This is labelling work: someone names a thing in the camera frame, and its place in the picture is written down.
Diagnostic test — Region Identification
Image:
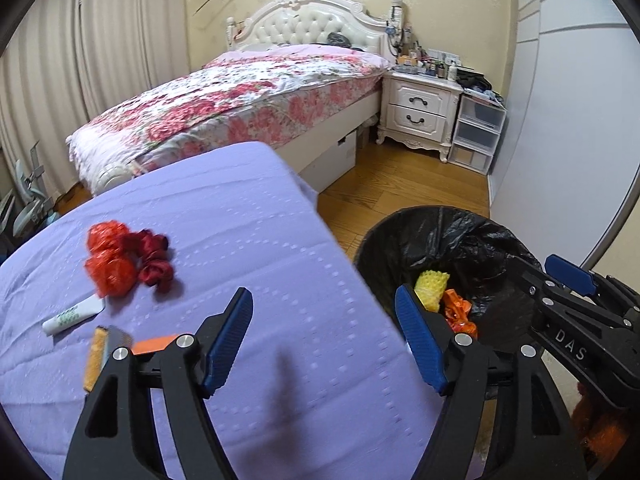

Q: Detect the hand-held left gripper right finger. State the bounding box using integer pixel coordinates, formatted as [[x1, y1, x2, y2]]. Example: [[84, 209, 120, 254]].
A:
[[394, 284, 588, 480]]

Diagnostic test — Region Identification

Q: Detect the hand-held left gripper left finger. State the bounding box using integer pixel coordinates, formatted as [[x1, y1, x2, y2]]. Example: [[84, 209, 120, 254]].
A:
[[62, 287, 254, 480]]

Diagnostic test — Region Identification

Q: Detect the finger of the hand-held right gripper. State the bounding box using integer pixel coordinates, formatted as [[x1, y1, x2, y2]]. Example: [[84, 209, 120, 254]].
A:
[[510, 255, 626, 331], [544, 254, 640, 311]]

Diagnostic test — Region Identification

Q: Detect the yellow foam fruit net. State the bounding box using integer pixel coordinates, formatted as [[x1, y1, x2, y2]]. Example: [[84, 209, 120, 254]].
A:
[[414, 270, 451, 311]]

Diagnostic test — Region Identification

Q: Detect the orange paper piece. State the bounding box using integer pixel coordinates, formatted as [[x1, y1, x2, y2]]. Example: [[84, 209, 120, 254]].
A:
[[131, 334, 178, 357]]

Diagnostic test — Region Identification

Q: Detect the black-lined trash bin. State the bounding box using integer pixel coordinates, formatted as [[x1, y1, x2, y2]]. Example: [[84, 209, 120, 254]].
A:
[[352, 205, 551, 361]]

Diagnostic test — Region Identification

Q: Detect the dark red cloth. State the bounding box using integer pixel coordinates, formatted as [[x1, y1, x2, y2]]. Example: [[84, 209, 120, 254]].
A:
[[127, 229, 176, 295]]

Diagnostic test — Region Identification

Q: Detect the silver white packet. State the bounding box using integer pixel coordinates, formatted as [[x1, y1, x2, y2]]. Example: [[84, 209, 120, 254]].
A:
[[102, 325, 135, 356]]

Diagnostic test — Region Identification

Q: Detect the yellow bottle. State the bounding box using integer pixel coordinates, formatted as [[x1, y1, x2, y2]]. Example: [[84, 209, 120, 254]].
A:
[[82, 326, 112, 392]]

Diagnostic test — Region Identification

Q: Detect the red plastic bag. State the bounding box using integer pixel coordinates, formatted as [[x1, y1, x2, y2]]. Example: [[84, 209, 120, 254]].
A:
[[84, 220, 138, 298]]

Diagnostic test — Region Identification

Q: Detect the white tube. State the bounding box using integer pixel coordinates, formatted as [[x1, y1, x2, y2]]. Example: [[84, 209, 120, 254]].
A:
[[41, 295, 106, 337]]

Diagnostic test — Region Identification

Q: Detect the orange fuzzy cloth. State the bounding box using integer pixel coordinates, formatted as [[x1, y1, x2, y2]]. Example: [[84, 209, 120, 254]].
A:
[[570, 382, 631, 466]]

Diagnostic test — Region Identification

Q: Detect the white sliding wardrobe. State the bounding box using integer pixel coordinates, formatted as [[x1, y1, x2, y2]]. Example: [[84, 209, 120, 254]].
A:
[[487, 0, 640, 271]]

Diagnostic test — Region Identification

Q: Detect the clear plastic drawer unit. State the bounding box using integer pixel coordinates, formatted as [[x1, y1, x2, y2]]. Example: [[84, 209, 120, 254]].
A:
[[447, 94, 508, 177]]

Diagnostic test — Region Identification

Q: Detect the white storage box under bed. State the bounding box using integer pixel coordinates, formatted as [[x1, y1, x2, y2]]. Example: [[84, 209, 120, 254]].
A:
[[317, 130, 358, 195]]

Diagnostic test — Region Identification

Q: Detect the dark clothes pile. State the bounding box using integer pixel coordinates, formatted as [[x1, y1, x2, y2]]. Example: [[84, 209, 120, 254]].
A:
[[457, 71, 503, 103]]

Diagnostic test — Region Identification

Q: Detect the white nightstand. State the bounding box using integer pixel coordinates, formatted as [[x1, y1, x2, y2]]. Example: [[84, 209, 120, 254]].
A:
[[376, 69, 463, 163]]

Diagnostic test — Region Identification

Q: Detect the grey desk chair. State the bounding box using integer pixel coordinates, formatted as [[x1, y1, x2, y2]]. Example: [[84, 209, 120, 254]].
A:
[[0, 142, 56, 241]]

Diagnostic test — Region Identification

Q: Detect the floral quilt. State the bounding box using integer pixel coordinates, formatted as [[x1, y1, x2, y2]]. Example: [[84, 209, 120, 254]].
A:
[[67, 45, 391, 181]]

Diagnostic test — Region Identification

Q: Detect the clutter of small bottles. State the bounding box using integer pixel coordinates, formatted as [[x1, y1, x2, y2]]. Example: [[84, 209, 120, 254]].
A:
[[395, 42, 463, 81]]

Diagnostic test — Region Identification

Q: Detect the beige curtain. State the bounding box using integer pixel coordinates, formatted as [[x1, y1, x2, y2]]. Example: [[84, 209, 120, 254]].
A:
[[0, 0, 83, 196], [80, 0, 193, 126]]

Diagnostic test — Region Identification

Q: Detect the white tufted bed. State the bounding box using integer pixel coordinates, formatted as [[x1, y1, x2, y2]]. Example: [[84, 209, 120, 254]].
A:
[[66, 0, 396, 198]]

